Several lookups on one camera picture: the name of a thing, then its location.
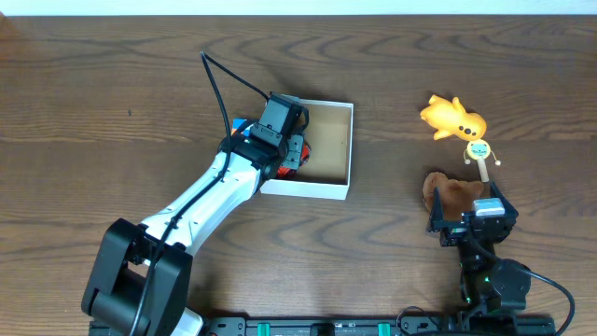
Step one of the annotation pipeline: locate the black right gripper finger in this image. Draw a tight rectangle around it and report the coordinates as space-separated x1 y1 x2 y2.
428 187 444 225
489 181 517 216

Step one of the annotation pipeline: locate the red toy truck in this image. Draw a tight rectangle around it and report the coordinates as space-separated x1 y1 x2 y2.
276 142 312 179

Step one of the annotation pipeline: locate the multicoloured puzzle cube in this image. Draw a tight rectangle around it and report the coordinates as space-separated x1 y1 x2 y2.
231 119 253 136

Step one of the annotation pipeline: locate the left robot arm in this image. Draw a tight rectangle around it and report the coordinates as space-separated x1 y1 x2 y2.
81 92 309 335

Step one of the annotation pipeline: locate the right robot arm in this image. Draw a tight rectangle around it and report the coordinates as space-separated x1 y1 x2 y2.
427 183 533 335

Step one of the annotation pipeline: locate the brown plush toy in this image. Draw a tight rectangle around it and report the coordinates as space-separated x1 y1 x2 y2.
423 172 484 221

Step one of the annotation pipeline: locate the wooden cat rattle drum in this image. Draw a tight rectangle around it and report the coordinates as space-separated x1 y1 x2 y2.
463 139 502 183

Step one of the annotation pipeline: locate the white cardboard box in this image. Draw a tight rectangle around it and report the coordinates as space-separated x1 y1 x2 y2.
260 99 354 201

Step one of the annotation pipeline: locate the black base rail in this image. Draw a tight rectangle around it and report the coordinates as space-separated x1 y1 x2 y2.
174 315 556 336

